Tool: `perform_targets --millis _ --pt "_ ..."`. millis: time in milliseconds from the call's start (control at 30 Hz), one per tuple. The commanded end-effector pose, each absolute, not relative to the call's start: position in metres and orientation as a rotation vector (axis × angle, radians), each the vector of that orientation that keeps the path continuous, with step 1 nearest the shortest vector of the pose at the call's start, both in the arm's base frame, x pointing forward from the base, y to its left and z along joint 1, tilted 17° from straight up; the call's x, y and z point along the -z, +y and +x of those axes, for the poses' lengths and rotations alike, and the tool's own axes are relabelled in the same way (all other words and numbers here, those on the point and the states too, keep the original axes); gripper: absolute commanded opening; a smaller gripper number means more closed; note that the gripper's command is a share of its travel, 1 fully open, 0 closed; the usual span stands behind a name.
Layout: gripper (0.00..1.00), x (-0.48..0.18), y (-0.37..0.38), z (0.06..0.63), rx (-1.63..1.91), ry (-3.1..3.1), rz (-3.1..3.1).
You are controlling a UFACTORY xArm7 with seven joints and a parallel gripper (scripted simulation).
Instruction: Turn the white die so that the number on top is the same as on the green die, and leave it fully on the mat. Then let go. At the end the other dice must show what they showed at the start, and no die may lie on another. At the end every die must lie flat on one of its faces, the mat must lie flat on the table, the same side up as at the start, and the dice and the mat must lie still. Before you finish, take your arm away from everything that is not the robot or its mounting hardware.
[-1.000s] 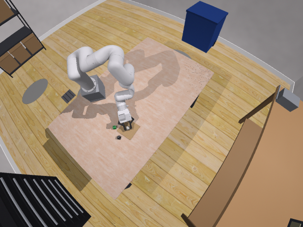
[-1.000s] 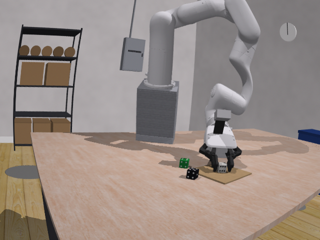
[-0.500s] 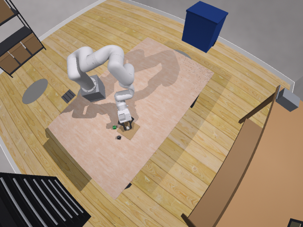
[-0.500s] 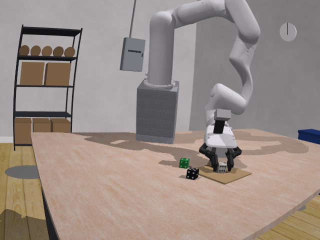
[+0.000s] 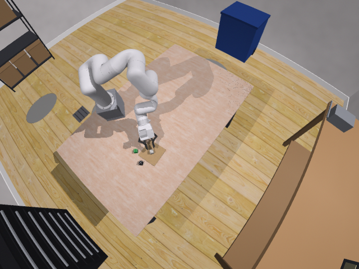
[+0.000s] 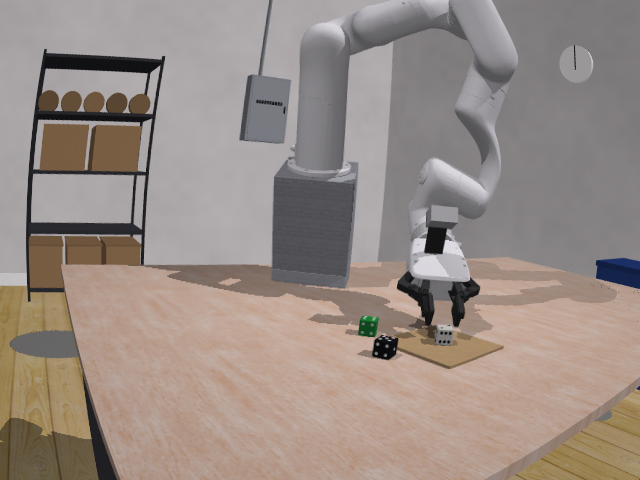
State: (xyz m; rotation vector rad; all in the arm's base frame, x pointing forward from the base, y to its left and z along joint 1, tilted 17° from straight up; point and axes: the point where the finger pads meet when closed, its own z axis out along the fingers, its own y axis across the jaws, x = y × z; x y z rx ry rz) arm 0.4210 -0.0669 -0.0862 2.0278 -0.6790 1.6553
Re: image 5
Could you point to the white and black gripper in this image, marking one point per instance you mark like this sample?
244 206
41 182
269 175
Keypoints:
150 134

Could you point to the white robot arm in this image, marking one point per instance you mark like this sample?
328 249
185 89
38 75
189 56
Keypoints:
98 70

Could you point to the tan flat mat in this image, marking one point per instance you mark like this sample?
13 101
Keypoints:
152 158

